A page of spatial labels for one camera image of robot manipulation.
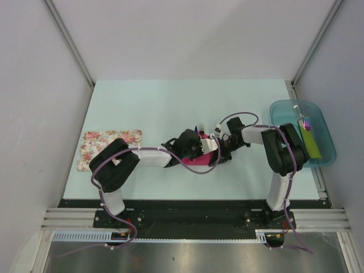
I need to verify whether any iridescent fork in bin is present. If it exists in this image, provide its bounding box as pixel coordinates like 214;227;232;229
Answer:
303;117;311;131

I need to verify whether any teal plastic bin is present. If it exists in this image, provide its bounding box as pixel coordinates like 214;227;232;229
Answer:
270;100;337;168

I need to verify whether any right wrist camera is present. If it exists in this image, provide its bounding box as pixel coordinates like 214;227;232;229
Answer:
214;123;224;139

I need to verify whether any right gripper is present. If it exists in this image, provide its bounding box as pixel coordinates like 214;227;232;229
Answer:
209;137;245;167

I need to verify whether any silver utensil in bin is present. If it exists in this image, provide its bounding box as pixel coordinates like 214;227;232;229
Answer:
293;104;304;127

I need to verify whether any pink paper napkin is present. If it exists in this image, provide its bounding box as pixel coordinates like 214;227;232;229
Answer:
181;136;215;166

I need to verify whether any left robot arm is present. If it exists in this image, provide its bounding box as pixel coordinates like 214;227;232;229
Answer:
89;129;230;228

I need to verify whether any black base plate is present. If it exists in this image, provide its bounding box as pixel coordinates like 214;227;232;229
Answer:
58;200;332;240

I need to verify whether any aluminium frame rail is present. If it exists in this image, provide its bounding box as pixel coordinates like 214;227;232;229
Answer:
41;208;351;232

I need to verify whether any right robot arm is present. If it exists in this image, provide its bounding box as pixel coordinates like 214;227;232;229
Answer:
216;117;309;228

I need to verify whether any floral tray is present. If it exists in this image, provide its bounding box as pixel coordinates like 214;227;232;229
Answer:
76;130;143;172

